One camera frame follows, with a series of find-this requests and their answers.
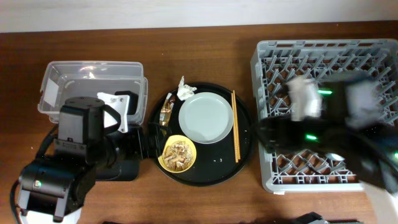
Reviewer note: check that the brown gold snack wrapper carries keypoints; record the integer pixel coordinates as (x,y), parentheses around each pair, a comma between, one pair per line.
(166,110)

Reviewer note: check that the black round tray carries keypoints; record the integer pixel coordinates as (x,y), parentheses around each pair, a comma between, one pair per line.
(215,163)

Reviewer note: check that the yellow bowl with food scraps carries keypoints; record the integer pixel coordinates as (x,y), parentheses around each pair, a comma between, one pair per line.
(178,155)

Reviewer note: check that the wooden chopstick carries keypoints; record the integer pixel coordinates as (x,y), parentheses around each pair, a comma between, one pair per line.
(234,128)
(237,128)

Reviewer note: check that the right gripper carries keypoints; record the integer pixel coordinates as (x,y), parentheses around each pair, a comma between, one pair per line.
(272,134)

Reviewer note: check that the left wooden chopstick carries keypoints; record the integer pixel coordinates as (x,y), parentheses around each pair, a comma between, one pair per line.
(234,128)

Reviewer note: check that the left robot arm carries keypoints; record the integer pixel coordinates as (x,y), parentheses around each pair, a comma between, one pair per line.
(83,148)

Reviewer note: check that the clear plastic bin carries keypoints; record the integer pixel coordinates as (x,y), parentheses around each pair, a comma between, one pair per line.
(67,79)

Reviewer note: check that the grey dishwasher rack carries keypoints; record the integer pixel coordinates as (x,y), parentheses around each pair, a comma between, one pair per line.
(277,61)

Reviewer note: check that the right wooden chopstick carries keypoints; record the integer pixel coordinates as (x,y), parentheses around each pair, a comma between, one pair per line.
(237,128)

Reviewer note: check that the grey round plate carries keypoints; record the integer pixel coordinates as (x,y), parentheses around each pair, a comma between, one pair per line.
(206,118)

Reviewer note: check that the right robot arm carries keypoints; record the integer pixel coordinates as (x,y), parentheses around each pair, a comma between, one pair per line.
(341,116)

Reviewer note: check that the light blue cup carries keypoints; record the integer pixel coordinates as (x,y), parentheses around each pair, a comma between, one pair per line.
(334,157)

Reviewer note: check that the crumpled white tissue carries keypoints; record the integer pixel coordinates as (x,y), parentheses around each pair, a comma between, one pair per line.
(185,91)

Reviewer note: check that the black rectangular tray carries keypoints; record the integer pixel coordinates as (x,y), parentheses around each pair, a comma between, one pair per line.
(118,168)

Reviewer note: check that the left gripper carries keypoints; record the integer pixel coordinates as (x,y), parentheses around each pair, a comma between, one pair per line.
(144,144)

